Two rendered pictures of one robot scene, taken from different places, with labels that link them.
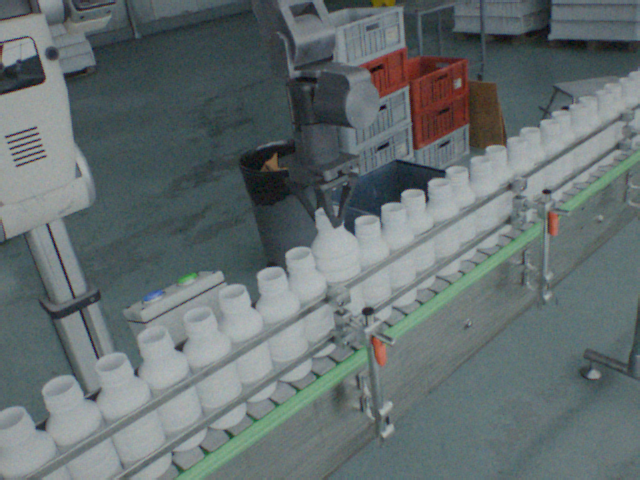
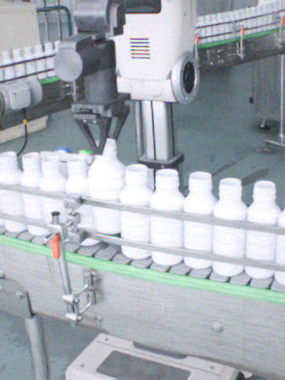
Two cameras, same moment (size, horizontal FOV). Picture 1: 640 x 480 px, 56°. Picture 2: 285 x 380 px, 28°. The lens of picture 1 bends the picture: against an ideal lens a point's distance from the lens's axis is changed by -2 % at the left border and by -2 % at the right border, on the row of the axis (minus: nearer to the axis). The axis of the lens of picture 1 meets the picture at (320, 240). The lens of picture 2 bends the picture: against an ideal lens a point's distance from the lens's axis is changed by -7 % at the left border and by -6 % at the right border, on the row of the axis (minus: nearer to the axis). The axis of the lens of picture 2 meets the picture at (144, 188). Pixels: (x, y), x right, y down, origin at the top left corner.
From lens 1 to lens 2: 1.08 m
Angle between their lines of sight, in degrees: 61
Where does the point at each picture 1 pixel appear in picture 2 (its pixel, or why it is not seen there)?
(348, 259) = (93, 181)
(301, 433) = (38, 271)
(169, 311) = not seen: hidden behind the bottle
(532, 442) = not seen: outside the picture
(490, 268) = (254, 297)
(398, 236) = (155, 198)
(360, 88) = (65, 53)
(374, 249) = (125, 192)
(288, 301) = (47, 181)
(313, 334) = not seen: hidden behind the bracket
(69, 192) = (159, 86)
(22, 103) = (144, 22)
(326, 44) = (97, 19)
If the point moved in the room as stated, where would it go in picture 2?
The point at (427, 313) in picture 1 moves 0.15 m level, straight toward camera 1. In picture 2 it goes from (160, 279) to (76, 292)
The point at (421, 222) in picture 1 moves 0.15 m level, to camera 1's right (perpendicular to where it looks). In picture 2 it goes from (190, 203) to (237, 237)
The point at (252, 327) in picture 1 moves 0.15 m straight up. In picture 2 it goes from (25, 181) to (17, 108)
